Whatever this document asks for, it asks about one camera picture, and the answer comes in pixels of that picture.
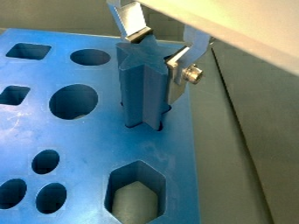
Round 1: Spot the blue star prism peg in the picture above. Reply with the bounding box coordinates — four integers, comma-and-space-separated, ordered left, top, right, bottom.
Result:
116, 35, 174, 130

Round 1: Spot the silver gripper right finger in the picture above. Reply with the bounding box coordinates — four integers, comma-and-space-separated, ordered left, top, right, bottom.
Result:
166, 25, 211, 104

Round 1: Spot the blue shape sorter block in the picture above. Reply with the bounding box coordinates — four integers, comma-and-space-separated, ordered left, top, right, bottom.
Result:
0, 29, 200, 224

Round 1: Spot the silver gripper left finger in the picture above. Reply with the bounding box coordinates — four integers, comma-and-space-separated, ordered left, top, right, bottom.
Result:
107, 0, 152, 43

